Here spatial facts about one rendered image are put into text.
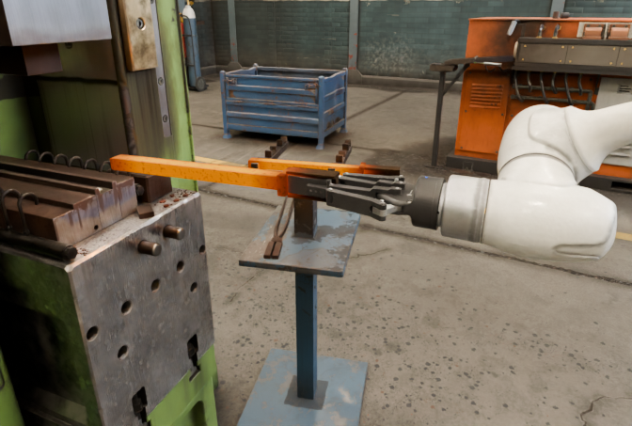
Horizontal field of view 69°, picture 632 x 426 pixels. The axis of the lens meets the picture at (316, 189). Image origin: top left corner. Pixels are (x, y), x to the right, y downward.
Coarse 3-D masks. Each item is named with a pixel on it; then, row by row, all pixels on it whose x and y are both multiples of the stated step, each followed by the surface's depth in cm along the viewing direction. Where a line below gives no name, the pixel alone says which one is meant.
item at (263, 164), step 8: (248, 160) 125; (256, 160) 125; (264, 160) 125; (272, 160) 125; (280, 160) 125; (288, 160) 125; (264, 168) 125; (272, 168) 124; (280, 168) 124; (320, 168) 121; (336, 168) 120; (344, 168) 119; (352, 168) 119; (360, 168) 118; (368, 168) 118; (376, 168) 117; (384, 168) 117; (392, 168) 117; (400, 168) 119
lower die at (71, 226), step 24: (48, 168) 102; (72, 168) 102; (24, 192) 90; (48, 192) 90; (72, 192) 90; (96, 192) 89; (120, 192) 95; (0, 216) 86; (24, 216) 84; (48, 216) 82; (72, 216) 85; (96, 216) 90; (120, 216) 96; (72, 240) 85
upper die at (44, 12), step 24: (0, 0) 68; (24, 0) 71; (48, 0) 74; (72, 0) 78; (96, 0) 83; (0, 24) 70; (24, 24) 71; (48, 24) 75; (72, 24) 79; (96, 24) 84
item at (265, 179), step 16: (112, 160) 86; (128, 160) 84; (144, 160) 84; (160, 160) 84; (176, 160) 83; (176, 176) 81; (192, 176) 80; (208, 176) 78; (224, 176) 77; (240, 176) 76; (256, 176) 75; (272, 176) 74; (320, 176) 70; (336, 176) 70
